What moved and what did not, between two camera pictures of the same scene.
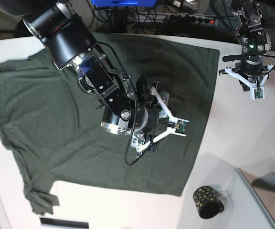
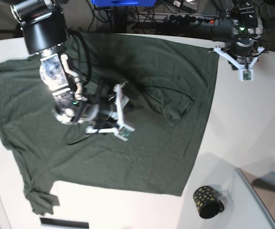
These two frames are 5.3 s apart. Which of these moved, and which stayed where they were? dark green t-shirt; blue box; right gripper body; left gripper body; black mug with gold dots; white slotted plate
Moved: left gripper body; right gripper body
Stayed: dark green t-shirt; blue box; white slotted plate; black mug with gold dots
